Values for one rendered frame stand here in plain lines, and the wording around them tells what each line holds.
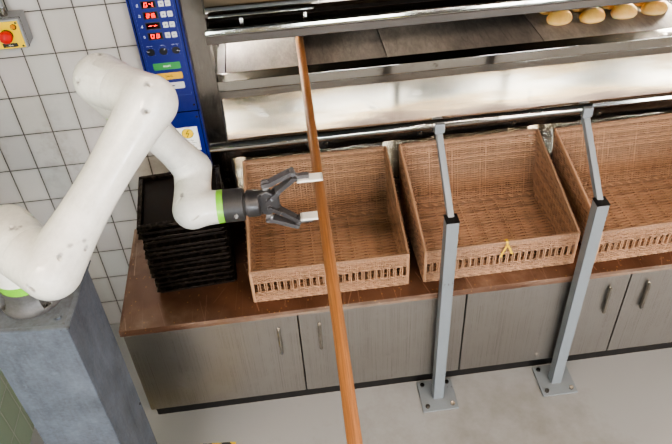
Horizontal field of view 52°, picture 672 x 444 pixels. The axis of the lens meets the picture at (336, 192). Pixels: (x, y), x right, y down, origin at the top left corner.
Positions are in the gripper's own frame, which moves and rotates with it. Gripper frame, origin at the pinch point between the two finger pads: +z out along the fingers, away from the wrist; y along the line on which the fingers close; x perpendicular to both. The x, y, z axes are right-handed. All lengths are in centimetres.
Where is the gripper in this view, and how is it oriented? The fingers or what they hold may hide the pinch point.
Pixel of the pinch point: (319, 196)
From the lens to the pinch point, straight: 188.8
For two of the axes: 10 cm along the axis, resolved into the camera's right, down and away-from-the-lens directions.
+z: 9.9, -1.0, 0.5
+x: 1.1, 6.3, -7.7
